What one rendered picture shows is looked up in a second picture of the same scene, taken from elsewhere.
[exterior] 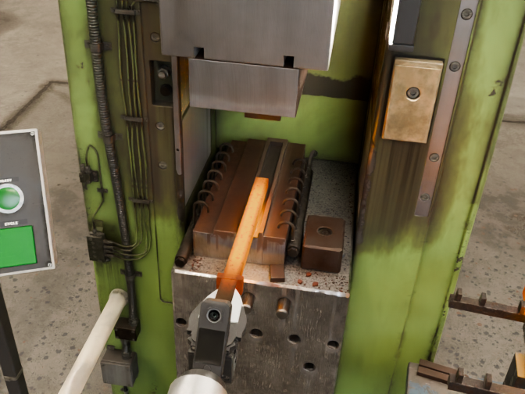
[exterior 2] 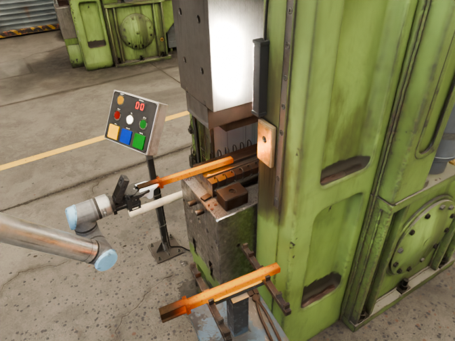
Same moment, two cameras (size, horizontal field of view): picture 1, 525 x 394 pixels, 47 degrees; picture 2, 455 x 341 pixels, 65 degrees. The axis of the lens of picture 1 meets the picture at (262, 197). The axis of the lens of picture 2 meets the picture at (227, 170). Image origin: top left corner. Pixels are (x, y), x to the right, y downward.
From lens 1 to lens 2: 1.17 m
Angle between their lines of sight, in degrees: 43
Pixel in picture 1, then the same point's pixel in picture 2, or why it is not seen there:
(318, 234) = (228, 190)
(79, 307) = not seen: hidden behind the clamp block
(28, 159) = (152, 113)
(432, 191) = (278, 196)
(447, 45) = (277, 120)
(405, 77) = (261, 130)
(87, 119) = not seen: hidden behind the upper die
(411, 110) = (264, 147)
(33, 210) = (147, 131)
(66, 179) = not seen: hidden behind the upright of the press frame
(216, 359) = (116, 195)
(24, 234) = (142, 139)
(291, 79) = (206, 111)
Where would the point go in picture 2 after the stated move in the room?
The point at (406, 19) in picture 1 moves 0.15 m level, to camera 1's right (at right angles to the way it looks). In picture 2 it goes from (255, 100) to (286, 114)
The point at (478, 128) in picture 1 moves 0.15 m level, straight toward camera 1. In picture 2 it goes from (293, 171) to (254, 180)
